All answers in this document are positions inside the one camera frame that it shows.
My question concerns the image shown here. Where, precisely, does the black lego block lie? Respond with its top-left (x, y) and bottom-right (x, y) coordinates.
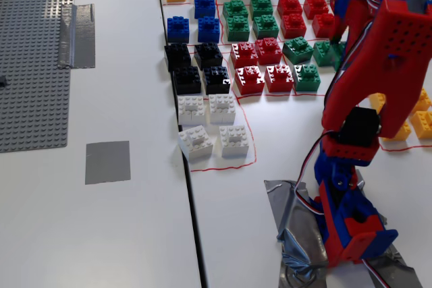
top-left (194, 42), bottom-right (223, 70)
top-left (202, 66), bottom-right (232, 96)
top-left (173, 65), bottom-right (203, 96)
top-left (164, 43), bottom-right (192, 72)

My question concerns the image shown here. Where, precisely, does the crumpled grey tape strip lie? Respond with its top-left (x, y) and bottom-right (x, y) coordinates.
top-left (57, 3), bottom-right (97, 69)

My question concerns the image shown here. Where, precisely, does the green lego block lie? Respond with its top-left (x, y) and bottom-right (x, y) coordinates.
top-left (292, 63), bottom-right (321, 92)
top-left (282, 36), bottom-right (315, 65)
top-left (332, 43), bottom-right (348, 72)
top-left (222, 0), bottom-right (250, 21)
top-left (252, 14), bottom-right (280, 40)
top-left (313, 40), bottom-right (335, 67)
top-left (225, 16), bottom-right (251, 42)
top-left (249, 0), bottom-right (274, 19)

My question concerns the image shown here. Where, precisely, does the crumpled silver duct tape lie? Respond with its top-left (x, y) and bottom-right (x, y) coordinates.
top-left (263, 169), bottom-right (423, 288)

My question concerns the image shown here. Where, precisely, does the red lego block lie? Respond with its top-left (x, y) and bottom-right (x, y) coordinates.
top-left (254, 37), bottom-right (284, 65)
top-left (229, 41), bottom-right (259, 69)
top-left (312, 13), bottom-right (335, 38)
top-left (234, 65), bottom-right (266, 96)
top-left (264, 64), bottom-right (294, 93)
top-left (302, 0), bottom-right (330, 19)
top-left (277, 0), bottom-right (304, 19)
top-left (279, 13), bottom-right (307, 40)

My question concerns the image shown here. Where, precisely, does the grey tape square marker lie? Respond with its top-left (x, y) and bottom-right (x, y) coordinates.
top-left (84, 140), bottom-right (132, 185)

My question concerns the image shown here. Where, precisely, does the grey studded baseplate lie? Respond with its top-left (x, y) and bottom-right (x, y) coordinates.
top-left (0, 0), bottom-right (77, 153)

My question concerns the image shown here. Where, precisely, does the white red black servo cable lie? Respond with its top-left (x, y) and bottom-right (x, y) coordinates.
top-left (294, 131), bottom-right (330, 217)
top-left (361, 258), bottom-right (389, 288)

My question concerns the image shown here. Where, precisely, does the blue lego block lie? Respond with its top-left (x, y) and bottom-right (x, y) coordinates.
top-left (197, 16), bottom-right (221, 43)
top-left (167, 16), bottom-right (190, 43)
top-left (194, 0), bottom-right (217, 19)

